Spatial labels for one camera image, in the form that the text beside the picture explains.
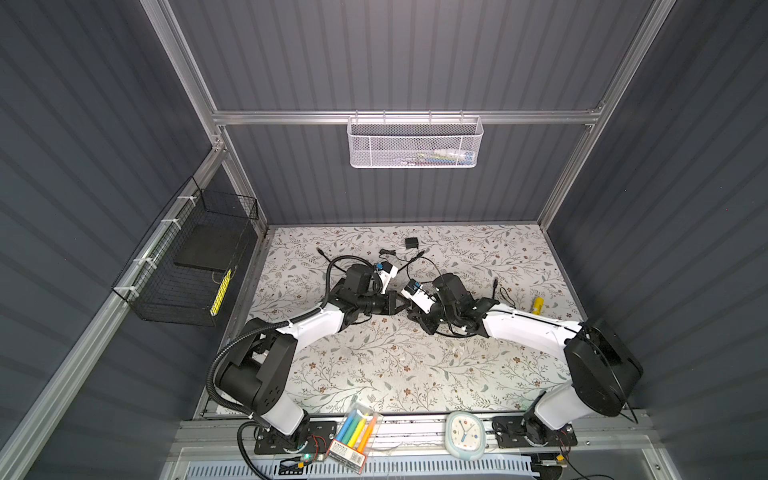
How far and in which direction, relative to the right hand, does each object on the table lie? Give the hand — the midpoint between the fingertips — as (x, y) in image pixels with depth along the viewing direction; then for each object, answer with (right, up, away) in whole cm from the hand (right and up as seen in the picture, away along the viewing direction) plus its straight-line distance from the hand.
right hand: (415, 314), depth 86 cm
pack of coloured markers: (-16, -28, -13) cm, 35 cm away
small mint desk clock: (+11, -27, -14) cm, 32 cm away
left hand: (-1, +3, -2) cm, 4 cm away
